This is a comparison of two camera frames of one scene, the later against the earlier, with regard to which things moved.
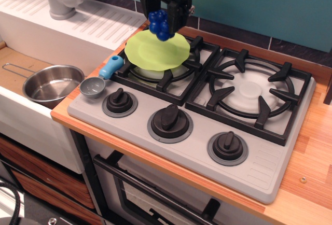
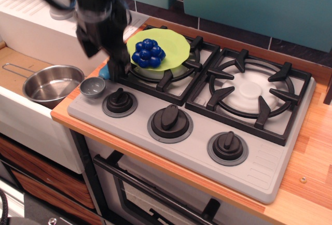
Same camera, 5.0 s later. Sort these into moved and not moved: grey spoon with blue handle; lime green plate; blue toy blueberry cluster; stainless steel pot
Moved: blue toy blueberry cluster
Not moved: stainless steel pot; grey spoon with blue handle; lime green plate
